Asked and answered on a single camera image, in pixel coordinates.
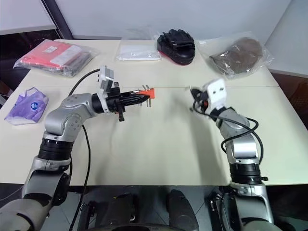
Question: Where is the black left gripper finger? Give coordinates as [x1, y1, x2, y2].
[120, 90, 150, 99]
[120, 96, 151, 106]

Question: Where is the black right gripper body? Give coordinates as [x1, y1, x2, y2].
[195, 89, 210, 114]

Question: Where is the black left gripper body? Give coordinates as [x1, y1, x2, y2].
[105, 81, 126, 123]

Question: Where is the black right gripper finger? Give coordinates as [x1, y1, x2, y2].
[188, 85, 205, 97]
[189, 96, 202, 113]

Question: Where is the orange hex key holder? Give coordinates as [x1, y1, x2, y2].
[137, 88, 156, 99]

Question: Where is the white cloth in plastic bag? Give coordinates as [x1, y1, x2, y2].
[115, 28, 162, 62]

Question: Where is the black padded glove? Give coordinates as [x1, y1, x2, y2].
[156, 28, 196, 65]

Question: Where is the brown item in plastic bag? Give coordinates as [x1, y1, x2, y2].
[199, 36, 275, 80]

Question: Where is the red item in plastic bag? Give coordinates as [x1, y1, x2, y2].
[13, 39, 101, 78]

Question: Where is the purple plastic bag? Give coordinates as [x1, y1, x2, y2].
[4, 87, 50, 127]

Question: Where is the dark rounded shape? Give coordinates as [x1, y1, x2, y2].
[167, 189, 200, 231]

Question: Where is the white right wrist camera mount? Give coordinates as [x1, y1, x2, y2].
[201, 78, 228, 114]

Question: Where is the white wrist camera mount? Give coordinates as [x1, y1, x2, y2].
[201, 78, 228, 114]
[97, 65, 119, 114]

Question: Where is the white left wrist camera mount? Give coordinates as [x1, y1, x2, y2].
[97, 65, 119, 114]

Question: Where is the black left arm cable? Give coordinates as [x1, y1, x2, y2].
[68, 68, 102, 231]

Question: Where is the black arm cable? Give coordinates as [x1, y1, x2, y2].
[192, 100, 264, 165]
[68, 68, 102, 231]

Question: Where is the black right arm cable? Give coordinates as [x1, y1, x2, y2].
[192, 100, 264, 165]

